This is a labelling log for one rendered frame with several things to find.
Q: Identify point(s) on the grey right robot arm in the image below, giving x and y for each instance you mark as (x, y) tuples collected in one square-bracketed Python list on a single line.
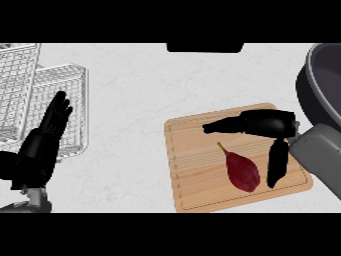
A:
[(329, 160)]

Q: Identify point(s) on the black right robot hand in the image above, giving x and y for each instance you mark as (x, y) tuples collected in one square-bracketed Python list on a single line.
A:
[(270, 125)]

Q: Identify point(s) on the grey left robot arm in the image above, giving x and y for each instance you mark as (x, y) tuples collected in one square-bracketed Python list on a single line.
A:
[(30, 203)]

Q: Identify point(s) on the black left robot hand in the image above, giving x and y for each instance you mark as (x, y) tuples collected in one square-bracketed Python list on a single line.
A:
[(39, 150)]

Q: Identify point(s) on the wooden cutting board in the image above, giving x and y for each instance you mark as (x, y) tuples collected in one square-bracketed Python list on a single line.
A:
[(203, 163)]

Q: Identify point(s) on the dark grey pot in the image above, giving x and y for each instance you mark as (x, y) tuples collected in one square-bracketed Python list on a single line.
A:
[(333, 86)]

